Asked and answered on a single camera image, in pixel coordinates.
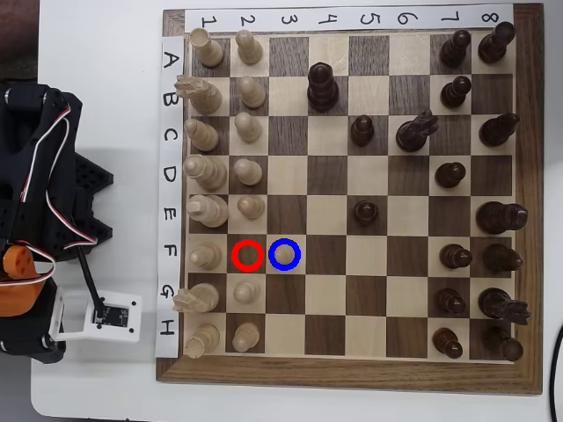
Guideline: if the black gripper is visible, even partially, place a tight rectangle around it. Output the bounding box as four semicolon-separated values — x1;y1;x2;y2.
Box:
0;279;69;365

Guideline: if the light wooden pawn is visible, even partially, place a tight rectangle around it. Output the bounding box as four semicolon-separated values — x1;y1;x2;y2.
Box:
233;112;263;144
237;194;267;221
231;322;261;353
232;279;262;305
232;157;264;186
272;244;296;270
238;76;267;110
234;29;264;66

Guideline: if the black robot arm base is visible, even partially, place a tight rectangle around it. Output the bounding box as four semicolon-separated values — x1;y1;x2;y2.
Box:
72;151;114;257

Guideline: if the light wooden rook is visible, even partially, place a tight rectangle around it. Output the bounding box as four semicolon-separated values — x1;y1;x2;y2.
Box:
187;27;225;69
183;323;221;360

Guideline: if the light wooden knight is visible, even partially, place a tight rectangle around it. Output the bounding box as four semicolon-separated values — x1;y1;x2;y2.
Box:
173;73;223;113
172;281;220;314

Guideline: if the light wooden bishop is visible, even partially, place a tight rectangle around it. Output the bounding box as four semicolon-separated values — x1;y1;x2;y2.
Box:
189;242;223;271
183;118;220;152

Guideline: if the white paper strip with letters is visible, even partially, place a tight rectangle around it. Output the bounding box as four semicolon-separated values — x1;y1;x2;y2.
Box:
154;34;185;360

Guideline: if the wooden chessboard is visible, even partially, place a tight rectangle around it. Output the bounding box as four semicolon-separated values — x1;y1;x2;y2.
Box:
155;3;545;396

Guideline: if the dark brown wooden furniture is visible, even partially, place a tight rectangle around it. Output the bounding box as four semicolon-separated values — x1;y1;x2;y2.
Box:
0;0;40;83

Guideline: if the dark wooden pawn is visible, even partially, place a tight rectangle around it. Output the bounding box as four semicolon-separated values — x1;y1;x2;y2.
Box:
432;327;464;360
434;161;467;190
439;28;472;69
439;244;474;271
353;200;379;229
435;287;467;317
440;75;473;110
349;114;376;149

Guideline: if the dark wooden queen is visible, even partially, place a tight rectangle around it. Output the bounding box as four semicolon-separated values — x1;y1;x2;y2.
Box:
306;62;340;112

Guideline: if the white paper strip with numbers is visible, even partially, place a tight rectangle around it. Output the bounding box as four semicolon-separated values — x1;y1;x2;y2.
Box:
184;4;515;33

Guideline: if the dark wooden knight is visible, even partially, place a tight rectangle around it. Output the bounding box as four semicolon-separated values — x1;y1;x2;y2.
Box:
478;287;532;326
395;108;440;154

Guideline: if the dark wooden rook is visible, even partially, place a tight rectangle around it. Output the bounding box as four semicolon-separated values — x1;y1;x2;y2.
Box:
478;20;517;65
481;325;524;363

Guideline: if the dark wooden bishop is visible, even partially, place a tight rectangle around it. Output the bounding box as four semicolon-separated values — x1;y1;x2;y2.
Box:
482;243;524;273
478;113;522;148

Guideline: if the dark wooden king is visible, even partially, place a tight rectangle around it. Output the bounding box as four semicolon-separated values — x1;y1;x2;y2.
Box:
475;200;529;236

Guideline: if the black camera cable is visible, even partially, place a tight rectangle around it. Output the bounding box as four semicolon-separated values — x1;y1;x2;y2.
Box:
74;245;109;320

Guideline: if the black camera circuit board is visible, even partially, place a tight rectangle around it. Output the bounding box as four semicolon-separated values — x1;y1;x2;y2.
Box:
90;305;131;329

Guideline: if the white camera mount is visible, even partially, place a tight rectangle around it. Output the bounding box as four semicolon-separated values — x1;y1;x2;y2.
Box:
47;289;144;345

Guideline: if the white red servo wire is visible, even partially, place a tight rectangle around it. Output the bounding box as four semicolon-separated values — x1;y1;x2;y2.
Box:
0;191;99;292
19;105;72;204

